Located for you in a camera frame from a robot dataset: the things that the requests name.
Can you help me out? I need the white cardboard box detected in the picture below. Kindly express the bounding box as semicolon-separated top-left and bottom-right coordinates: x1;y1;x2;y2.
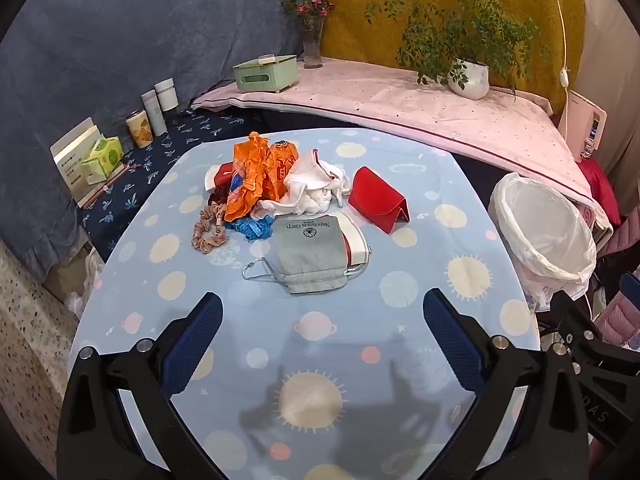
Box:
50;117;103;208

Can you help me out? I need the green tissue pack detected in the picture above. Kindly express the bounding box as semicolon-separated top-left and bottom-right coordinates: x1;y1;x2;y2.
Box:
81;136;124;179

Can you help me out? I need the grey blue blanket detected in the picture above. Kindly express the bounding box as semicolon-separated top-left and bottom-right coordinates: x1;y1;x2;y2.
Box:
0;0;326;286

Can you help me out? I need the white plastic bag lined bin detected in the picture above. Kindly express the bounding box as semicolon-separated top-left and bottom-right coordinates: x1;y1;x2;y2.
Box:
489;172;598;311

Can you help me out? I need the orange plastic wrapper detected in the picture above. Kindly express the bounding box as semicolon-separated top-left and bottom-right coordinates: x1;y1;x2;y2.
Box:
223;131;275;222
265;139;301;202

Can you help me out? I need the red cloth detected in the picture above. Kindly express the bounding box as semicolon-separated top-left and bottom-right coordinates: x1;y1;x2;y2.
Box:
577;155;623;231

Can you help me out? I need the red folding pouch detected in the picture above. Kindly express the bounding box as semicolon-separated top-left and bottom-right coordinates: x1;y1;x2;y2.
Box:
347;166;412;235

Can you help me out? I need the grey drawstring pouch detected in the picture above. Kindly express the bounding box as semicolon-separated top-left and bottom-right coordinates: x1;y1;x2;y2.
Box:
242;212;373;296

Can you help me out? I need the thin wooden stick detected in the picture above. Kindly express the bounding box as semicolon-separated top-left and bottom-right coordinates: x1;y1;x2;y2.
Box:
80;162;143;209

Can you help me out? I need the blue planet print tablecloth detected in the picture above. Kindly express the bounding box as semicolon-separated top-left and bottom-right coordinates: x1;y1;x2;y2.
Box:
67;129;543;480

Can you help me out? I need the white slim bottle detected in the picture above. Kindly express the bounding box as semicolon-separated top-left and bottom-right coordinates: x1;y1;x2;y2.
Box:
141;90;167;137

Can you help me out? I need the pink bed cover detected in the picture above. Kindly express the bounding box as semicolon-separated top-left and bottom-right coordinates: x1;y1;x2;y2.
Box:
192;55;613;231

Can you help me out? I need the pink padded jacket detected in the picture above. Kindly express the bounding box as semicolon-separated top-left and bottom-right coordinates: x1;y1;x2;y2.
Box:
597;300;640;353

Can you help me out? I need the dark blue printed cloth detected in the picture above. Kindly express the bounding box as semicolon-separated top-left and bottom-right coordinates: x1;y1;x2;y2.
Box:
77;107;251;266

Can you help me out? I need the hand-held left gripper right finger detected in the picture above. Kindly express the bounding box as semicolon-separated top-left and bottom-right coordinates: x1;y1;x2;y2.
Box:
422;288;590;480

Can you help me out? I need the white crumpled plastic bag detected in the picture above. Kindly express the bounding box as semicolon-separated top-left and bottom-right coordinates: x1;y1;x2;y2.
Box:
65;247;106;318

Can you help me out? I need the white appliance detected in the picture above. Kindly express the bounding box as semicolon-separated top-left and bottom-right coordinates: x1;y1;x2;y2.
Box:
557;89;608;161

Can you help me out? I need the crushed red white paper cup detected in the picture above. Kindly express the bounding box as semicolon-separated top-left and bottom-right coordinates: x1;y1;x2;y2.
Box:
205;161;236;193

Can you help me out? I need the green plant in white pot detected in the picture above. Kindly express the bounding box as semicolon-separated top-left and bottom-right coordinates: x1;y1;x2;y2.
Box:
364;0;553;101

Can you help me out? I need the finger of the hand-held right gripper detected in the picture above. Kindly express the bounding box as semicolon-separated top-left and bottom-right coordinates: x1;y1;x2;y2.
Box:
542;290;621;376

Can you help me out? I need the red and white paper cup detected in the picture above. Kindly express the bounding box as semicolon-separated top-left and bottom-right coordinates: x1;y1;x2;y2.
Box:
336;211;372;267

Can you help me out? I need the green tissue box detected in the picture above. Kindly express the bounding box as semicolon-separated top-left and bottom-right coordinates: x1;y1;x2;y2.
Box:
232;53;299;94

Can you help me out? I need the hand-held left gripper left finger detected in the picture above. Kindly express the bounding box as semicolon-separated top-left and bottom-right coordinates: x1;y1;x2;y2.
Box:
56;291;236;480

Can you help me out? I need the pink patterned scrunchie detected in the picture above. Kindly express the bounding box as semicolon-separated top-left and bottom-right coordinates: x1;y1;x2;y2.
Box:
191;201;232;256

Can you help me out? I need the glass vase with red flowers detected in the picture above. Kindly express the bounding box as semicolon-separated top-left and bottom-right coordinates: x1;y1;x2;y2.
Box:
280;0;335;70

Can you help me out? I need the white lidded tumbler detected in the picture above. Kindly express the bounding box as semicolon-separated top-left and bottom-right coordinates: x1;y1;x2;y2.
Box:
154;78;178;123

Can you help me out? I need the white cable with switch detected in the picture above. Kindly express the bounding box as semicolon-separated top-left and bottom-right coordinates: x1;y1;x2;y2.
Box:
545;0;573;111

